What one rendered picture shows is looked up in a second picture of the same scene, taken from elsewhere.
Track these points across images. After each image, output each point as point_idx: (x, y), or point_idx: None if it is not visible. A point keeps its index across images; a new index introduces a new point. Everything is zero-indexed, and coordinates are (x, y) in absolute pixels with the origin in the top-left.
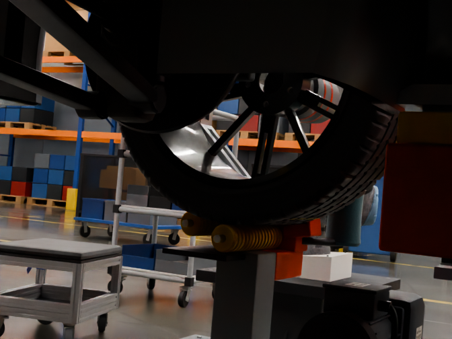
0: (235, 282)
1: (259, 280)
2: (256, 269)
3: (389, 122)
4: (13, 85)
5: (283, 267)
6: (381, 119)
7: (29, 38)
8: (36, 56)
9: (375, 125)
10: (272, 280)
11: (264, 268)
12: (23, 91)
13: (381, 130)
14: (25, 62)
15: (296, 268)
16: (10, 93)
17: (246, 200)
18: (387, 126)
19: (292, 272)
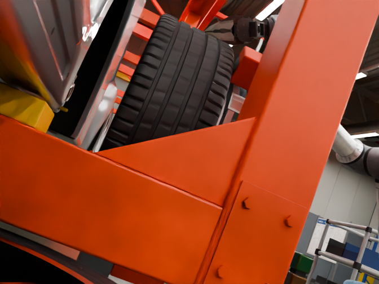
0: (76, 260)
1: (82, 262)
2: (81, 252)
3: (131, 142)
4: (58, 124)
5: (126, 270)
6: (110, 133)
7: (79, 103)
8: (82, 114)
9: (106, 138)
10: (104, 271)
11: (93, 257)
12: (64, 128)
13: (113, 143)
14: (72, 115)
15: (151, 283)
16: (53, 127)
17: None
18: (123, 143)
19: (141, 282)
